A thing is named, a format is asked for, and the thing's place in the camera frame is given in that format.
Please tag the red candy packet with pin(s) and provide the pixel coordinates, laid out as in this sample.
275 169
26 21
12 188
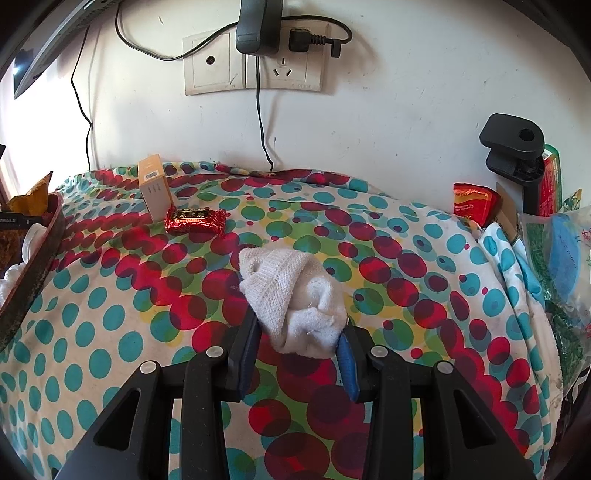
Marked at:
196 220

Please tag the brown cardboard piece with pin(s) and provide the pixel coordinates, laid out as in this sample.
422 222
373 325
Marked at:
510 212

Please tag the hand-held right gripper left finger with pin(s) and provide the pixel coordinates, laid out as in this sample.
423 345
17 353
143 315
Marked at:
247 362

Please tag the yellow snack bag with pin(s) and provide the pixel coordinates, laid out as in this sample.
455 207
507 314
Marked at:
34 196

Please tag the clear plastic bag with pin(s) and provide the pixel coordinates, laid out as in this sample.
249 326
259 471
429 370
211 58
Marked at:
565 251

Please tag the white wall power outlet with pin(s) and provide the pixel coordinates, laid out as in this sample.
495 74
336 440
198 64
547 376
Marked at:
295 74

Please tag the red snack packet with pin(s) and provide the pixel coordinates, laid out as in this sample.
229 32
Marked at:
475 205

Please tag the yellow cardboard box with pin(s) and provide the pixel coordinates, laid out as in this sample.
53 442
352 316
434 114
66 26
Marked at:
154 184

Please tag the green and red packet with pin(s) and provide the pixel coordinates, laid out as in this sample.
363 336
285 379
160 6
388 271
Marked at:
550 180

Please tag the black power plug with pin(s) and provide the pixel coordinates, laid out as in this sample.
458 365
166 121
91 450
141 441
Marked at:
300 39

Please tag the black clamp stand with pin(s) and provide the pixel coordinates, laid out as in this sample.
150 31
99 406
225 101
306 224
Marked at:
508 134

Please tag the polka dot blanket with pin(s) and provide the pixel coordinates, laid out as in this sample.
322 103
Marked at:
415 300

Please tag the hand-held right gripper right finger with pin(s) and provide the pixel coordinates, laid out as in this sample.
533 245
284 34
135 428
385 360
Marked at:
348 371

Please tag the black charger adapter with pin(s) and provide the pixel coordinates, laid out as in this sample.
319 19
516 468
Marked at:
256 27

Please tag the monitor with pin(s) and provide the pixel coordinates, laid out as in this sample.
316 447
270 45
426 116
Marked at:
41 50

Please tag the red-brown tray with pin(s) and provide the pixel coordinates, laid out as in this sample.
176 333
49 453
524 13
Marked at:
44 258

